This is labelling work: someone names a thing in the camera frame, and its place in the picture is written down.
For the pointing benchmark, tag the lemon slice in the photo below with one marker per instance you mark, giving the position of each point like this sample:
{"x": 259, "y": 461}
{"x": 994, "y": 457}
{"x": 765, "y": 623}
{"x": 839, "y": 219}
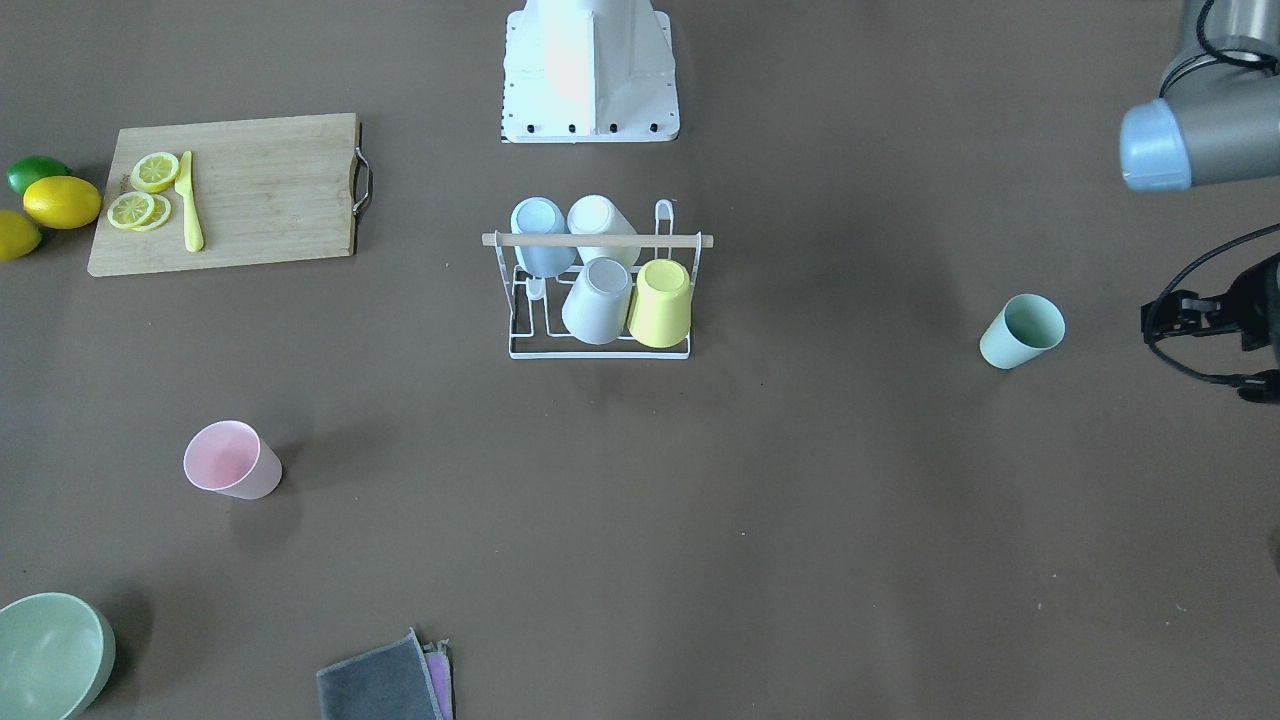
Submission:
{"x": 131, "y": 210}
{"x": 155, "y": 172}
{"x": 160, "y": 214}

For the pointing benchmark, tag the yellow plastic knife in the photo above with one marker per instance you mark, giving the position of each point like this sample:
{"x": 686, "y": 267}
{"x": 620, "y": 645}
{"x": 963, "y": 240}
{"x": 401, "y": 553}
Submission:
{"x": 185, "y": 187}

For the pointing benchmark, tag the mint green cup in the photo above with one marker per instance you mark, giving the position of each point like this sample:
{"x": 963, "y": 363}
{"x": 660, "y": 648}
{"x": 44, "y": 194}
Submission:
{"x": 1027, "y": 326}

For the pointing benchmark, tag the yellow cup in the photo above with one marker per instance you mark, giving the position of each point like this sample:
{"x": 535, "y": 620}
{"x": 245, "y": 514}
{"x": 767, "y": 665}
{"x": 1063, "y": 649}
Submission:
{"x": 660, "y": 314}

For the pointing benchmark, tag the wooden cutting board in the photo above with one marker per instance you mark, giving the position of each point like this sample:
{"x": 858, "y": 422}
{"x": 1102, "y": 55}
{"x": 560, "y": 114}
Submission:
{"x": 271, "y": 190}

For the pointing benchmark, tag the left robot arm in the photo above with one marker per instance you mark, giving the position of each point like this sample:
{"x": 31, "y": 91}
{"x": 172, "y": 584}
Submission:
{"x": 1215, "y": 120}

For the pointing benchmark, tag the whole yellow lemon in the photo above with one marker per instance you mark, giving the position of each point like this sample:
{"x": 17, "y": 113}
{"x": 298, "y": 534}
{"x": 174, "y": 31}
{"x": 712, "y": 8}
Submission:
{"x": 62, "y": 202}

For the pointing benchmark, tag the pink cup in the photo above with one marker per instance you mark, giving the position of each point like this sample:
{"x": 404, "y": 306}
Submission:
{"x": 228, "y": 457}

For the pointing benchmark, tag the green lime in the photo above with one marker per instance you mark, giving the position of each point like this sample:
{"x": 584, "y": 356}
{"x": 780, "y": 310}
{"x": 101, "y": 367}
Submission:
{"x": 22, "y": 173}

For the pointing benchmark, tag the grey folded cloth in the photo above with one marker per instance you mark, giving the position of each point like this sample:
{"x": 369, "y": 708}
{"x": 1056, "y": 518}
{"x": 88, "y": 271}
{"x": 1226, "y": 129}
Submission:
{"x": 390, "y": 682}

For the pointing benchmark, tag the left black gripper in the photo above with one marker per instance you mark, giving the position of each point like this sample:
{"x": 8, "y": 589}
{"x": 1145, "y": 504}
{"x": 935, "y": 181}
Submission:
{"x": 1262, "y": 300}

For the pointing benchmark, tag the white wire cup rack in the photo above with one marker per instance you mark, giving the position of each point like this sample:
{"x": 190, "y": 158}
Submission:
{"x": 538, "y": 263}

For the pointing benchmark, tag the purple folded cloth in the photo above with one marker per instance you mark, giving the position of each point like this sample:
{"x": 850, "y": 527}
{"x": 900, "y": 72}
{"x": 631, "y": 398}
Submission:
{"x": 437, "y": 656}

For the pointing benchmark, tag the grey cup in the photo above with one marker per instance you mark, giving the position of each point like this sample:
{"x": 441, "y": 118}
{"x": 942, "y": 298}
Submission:
{"x": 596, "y": 308}

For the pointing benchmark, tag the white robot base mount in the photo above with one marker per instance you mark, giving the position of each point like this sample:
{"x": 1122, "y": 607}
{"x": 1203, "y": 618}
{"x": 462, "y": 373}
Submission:
{"x": 589, "y": 72}

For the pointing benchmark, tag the white cup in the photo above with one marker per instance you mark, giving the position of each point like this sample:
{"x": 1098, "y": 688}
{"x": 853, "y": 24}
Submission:
{"x": 595, "y": 214}

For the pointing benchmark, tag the green bowl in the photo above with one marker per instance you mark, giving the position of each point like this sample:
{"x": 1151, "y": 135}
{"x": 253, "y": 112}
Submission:
{"x": 57, "y": 653}

